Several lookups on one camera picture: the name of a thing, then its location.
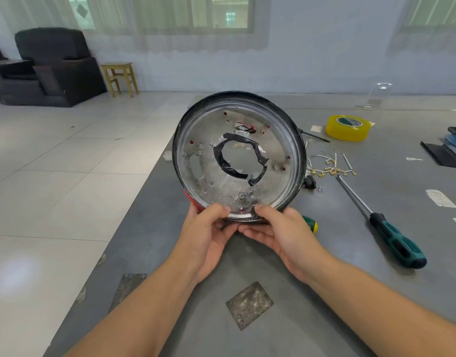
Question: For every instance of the person's left hand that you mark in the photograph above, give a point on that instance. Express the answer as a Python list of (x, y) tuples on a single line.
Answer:
[(204, 243)]

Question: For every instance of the thin black rod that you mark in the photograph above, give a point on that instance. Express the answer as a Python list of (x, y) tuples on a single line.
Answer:
[(315, 136)]

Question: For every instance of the wide window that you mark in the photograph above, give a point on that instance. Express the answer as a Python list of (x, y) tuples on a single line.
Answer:
[(220, 12)]

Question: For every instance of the yellow adhesive tape roll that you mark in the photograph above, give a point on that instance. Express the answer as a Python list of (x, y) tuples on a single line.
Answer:
[(347, 130)]

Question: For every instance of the narrow window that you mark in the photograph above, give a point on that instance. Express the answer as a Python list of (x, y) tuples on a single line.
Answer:
[(436, 11)]

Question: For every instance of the person's left forearm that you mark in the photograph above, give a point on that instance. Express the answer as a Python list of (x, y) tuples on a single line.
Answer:
[(138, 316)]

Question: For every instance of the small square white sticker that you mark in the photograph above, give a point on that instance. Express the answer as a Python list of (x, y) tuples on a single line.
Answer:
[(316, 128)]

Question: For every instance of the small wooden stool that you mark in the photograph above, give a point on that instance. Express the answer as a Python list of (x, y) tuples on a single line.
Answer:
[(120, 72)]

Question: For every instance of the clear plastic stand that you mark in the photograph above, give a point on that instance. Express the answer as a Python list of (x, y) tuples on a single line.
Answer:
[(376, 104)]

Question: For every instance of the small black plastic part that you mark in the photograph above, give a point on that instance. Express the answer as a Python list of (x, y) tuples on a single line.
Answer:
[(310, 183)]

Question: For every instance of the person's right forearm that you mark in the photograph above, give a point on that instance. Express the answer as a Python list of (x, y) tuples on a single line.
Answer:
[(380, 312)]

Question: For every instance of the small white paper scrap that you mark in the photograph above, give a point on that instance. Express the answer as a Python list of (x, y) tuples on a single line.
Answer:
[(414, 159)]

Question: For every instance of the large white paper label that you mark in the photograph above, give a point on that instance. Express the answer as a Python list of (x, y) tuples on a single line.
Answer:
[(440, 198)]

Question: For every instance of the round metal rice cooker shell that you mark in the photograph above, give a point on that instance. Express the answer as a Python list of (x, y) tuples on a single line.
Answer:
[(202, 170)]

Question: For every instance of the person's left thumb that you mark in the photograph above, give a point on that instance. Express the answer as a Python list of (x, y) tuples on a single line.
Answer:
[(217, 211)]

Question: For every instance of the person's right hand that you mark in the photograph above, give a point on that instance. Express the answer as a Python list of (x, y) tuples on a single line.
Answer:
[(287, 241)]

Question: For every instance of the black armchair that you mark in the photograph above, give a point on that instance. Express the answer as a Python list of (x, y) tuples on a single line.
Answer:
[(53, 66)]

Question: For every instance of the flat black plastic piece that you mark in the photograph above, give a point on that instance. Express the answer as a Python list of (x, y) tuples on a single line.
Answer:
[(441, 154)]

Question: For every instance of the person's right thumb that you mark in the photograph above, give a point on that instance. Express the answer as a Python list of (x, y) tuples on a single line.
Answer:
[(269, 213)]

